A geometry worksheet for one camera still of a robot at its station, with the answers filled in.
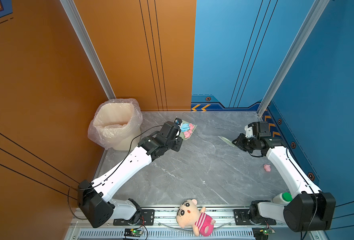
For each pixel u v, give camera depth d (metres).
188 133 0.78
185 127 0.79
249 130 0.76
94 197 0.39
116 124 0.77
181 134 0.79
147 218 0.74
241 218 0.72
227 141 0.83
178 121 0.65
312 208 0.39
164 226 0.72
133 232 0.71
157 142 0.54
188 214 0.67
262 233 0.70
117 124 0.78
